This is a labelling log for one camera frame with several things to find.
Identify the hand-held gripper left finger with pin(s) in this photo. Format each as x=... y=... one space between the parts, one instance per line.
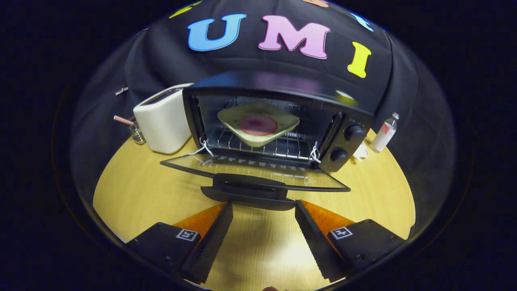
x=210 y=242

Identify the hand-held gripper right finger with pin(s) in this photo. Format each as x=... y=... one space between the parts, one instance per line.
x=317 y=242

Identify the cream square plate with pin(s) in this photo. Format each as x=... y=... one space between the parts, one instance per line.
x=232 y=119

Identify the pink round food slice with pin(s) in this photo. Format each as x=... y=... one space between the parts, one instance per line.
x=258 y=125

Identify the black toaster oven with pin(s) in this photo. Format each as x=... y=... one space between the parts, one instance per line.
x=282 y=81

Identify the white toaster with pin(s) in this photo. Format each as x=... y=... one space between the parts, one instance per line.
x=163 y=125

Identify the white divided bean dish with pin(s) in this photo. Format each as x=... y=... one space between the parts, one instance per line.
x=361 y=152

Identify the clear bottle with red label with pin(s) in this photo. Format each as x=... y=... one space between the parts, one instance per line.
x=383 y=135

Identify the pink straw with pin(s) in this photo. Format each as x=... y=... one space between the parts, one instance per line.
x=122 y=120

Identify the small white tag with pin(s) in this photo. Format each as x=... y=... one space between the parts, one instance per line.
x=121 y=91

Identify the black backdrop cloth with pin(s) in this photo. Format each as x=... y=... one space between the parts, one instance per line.
x=161 y=56

